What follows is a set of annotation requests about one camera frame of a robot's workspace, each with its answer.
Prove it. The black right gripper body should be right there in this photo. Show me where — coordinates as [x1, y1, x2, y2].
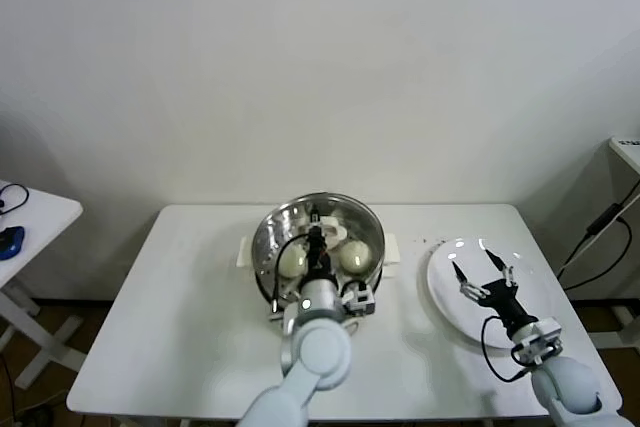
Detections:
[477, 279, 540, 343]

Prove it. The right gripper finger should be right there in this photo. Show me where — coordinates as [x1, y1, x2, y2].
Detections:
[482, 245, 517, 289]
[451, 260, 489, 301]

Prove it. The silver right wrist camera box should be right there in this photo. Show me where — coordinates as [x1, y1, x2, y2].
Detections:
[510, 317, 565, 367]

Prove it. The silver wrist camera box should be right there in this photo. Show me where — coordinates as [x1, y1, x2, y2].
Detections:
[510, 317, 565, 367]
[341, 280, 377, 318]

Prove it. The small white side table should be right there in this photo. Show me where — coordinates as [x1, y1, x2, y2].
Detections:
[0, 179, 84, 391]

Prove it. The black hanging cable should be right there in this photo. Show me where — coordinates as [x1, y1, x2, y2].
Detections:
[557, 181, 640, 293]

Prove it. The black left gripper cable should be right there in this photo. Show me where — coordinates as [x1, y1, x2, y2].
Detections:
[269, 232, 314, 316]

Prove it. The black power adapter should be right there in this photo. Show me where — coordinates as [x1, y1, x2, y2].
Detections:
[586, 202, 622, 237]

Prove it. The round glass pot lid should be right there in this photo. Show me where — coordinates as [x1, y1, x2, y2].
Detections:
[251, 191, 387, 301]

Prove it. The steel perforated steamer basket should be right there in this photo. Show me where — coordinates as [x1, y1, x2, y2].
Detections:
[235, 192, 404, 309]

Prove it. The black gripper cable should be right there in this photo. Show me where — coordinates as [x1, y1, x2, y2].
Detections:
[269, 232, 314, 316]
[481, 315, 532, 383]

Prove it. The black floor cable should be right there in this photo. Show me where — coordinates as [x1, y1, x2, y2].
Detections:
[0, 354, 12, 416]

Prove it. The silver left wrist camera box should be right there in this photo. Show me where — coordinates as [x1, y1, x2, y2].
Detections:
[341, 280, 377, 318]

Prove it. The cream electric cooker base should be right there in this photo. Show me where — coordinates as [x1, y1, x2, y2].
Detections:
[254, 264, 396, 338]

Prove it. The large white plate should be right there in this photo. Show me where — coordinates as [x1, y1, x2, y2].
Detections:
[425, 237, 555, 351]

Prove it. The blue object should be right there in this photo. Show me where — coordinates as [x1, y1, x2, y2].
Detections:
[0, 226, 25, 261]

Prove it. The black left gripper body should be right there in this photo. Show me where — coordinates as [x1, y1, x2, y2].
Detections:
[305, 226, 332, 281]

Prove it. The thin black looped cable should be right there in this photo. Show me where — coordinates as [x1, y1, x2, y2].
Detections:
[0, 182, 29, 216]

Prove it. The white table with label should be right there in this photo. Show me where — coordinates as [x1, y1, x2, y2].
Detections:
[608, 136, 640, 173]

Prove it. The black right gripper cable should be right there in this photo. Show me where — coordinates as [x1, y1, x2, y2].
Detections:
[481, 315, 532, 383]

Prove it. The white steamed baozi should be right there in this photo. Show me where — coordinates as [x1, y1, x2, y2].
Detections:
[277, 246, 307, 279]
[339, 240, 374, 274]

